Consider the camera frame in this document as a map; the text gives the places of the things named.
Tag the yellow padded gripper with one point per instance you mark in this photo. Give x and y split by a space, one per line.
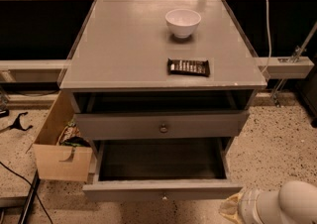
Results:
247 203

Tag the grey drawer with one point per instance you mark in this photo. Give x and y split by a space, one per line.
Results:
162 169
132 126

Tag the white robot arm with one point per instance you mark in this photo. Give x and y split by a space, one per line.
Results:
294 203

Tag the grey top drawer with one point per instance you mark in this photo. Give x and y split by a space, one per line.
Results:
132 126

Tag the grey wooden drawer cabinet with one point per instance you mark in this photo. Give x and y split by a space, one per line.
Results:
120 65

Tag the dark snack bar wrapper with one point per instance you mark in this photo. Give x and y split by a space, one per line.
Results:
188 67

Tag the snack bags in box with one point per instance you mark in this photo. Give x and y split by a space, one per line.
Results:
71 136

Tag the cardboard box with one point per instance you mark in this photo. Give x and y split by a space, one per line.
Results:
53 160

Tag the white ceramic bowl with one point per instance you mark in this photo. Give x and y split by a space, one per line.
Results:
182 22

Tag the black tool on floor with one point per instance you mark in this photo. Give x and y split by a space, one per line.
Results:
17 124

